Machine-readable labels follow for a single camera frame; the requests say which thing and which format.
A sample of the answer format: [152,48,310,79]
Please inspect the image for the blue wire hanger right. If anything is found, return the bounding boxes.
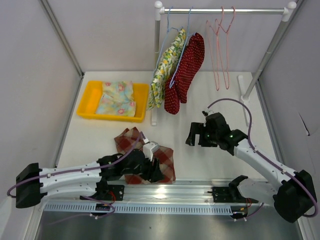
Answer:
[168,6,198,89]

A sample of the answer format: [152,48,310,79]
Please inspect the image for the lemon print skirt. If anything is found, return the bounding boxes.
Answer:
[147,28,187,110]

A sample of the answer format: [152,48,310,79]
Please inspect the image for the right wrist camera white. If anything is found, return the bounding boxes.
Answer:
[202,109,214,117]

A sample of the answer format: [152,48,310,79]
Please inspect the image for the metal clothes rack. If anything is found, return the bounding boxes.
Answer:
[149,0,298,127]

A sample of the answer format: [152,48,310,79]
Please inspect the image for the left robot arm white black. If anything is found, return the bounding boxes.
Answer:
[15,149,165,209]

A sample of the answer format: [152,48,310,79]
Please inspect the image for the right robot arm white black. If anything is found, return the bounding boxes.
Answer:
[185,112,318,223]

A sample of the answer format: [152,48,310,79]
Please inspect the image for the blue wire hanger left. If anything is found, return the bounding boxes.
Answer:
[149,6,187,86]

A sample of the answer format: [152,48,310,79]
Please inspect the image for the slotted cable duct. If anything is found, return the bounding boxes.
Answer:
[44,201,233,216]

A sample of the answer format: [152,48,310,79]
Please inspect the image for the yellow plastic tray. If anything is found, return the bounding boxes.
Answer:
[76,80,149,123]

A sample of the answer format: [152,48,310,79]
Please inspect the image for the pastel floral cloth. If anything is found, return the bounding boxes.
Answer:
[95,81,137,117]

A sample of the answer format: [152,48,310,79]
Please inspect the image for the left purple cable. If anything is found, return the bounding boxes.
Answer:
[6,131,148,226]

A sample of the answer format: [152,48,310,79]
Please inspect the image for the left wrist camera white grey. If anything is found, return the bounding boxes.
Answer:
[142,141,159,162]

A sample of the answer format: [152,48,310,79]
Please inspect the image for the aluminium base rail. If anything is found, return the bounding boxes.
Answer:
[34,177,276,211]

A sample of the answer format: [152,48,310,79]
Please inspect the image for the pink wire hanger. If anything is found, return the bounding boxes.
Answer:
[218,6,236,90]
[205,7,224,91]

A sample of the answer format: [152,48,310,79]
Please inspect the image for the blue wire hanger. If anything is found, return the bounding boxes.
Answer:
[168,6,198,89]
[149,6,187,86]

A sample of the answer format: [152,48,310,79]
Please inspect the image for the red polka dot skirt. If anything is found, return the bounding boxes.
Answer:
[164,33,205,115]

